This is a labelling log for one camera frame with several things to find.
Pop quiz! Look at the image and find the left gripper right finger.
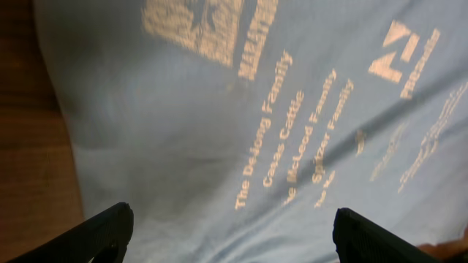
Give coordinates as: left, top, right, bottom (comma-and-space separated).
333, 207, 439, 263

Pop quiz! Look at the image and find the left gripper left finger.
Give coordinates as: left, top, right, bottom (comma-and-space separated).
9, 202, 134, 263

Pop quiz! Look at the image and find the light blue printed t-shirt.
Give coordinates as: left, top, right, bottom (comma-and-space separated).
34, 0, 467, 262

